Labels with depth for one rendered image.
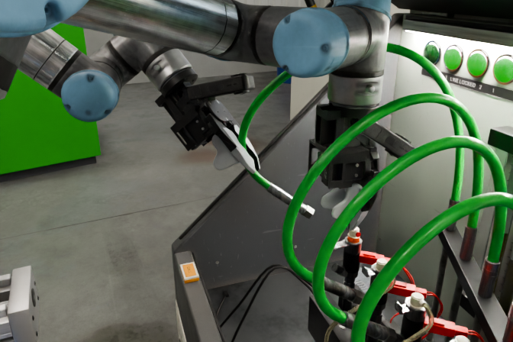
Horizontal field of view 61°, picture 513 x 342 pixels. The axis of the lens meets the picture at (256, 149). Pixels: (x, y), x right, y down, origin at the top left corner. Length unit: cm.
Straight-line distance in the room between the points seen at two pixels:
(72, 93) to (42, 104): 319
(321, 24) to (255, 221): 64
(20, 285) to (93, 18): 62
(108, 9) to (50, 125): 350
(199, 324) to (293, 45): 53
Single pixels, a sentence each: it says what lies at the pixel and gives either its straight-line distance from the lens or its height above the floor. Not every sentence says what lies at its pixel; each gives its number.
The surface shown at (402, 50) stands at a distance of 72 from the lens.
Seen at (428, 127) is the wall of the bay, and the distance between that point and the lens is 99.
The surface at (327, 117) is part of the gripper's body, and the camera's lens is 61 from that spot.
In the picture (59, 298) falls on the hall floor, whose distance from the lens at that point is 255.
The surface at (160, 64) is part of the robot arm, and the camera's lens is 77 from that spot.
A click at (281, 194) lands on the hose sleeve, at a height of 116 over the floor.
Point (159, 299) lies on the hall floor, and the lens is 240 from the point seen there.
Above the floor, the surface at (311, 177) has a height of 129.
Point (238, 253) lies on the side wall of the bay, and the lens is 106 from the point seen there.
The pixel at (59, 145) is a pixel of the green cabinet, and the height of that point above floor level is 24.
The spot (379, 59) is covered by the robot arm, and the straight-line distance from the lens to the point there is 61.
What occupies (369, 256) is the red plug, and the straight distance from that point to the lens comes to 76.
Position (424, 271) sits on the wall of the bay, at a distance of 110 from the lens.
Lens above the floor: 152
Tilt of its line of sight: 21 degrees down
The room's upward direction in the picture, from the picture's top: straight up
